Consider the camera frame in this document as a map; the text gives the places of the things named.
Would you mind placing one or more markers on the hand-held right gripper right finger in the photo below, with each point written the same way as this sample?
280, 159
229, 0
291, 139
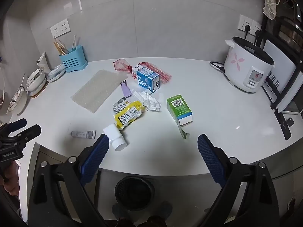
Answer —
210, 156

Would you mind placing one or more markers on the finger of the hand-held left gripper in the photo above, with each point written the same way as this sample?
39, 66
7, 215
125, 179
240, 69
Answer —
17, 123
29, 133

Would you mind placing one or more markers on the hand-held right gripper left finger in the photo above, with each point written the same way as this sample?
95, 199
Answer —
94, 156

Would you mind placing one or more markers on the white plastic bottle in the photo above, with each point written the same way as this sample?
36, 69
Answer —
113, 133

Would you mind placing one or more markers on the black mesh trash bin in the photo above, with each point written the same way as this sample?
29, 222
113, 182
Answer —
135, 191

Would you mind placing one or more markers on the yellow snack wrapper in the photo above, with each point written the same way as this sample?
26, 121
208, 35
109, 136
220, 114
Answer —
129, 113

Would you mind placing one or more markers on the green and white box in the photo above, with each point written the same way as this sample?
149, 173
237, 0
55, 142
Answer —
180, 106

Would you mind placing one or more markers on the clear bubble wrap sheet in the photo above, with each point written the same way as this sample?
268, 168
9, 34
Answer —
99, 89

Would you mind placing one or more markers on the small purple tube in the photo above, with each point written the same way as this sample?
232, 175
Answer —
126, 91

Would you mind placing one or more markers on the snack wrappers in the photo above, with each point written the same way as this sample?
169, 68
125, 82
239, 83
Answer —
151, 102

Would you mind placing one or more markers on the blue and white milk carton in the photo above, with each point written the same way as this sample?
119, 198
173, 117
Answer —
146, 79

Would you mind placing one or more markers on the red mesh net bag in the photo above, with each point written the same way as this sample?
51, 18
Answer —
120, 65

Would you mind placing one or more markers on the person's left hand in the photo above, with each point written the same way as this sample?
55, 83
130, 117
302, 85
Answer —
9, 177

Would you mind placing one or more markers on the white plate with dark rim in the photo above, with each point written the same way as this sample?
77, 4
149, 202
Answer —
17, 101

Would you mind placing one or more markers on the wooden coaster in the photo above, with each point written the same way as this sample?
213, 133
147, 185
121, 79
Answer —
39, 94

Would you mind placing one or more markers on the white ceramic bowl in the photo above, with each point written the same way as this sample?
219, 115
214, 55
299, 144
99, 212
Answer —
35, 76

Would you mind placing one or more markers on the blue patterned plate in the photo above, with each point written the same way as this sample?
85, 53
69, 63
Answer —
56, 73

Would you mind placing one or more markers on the white ceramic vase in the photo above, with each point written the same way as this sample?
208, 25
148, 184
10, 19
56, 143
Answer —
43, 62

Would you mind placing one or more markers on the black metal rack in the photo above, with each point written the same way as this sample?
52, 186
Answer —
284, 127

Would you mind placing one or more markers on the blue plastic utensil holder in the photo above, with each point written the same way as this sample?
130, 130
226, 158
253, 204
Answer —
73, 61

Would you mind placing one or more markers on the bundle of wooden chopsticks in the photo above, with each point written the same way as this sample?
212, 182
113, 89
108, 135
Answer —
62, 47

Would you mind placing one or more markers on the white floral rice cooker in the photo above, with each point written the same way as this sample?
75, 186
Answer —
243, 68

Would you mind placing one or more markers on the white chopstick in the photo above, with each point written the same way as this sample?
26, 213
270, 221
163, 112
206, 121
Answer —
74, 42

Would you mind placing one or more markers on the white microwave oven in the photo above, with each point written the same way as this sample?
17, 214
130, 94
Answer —
281, 59

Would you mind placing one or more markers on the black power plug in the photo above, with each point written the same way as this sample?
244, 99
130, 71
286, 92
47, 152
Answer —
247, 29
257, 36

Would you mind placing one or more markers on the dark metal pot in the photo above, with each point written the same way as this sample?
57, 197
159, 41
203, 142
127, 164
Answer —
291, 35

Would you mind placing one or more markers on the hanging beige cloth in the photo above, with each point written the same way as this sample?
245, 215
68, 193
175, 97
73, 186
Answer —
271, 4

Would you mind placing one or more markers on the white wall socket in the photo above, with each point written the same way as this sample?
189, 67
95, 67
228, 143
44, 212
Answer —
256, 26
242, 20
54, 31
64, 26

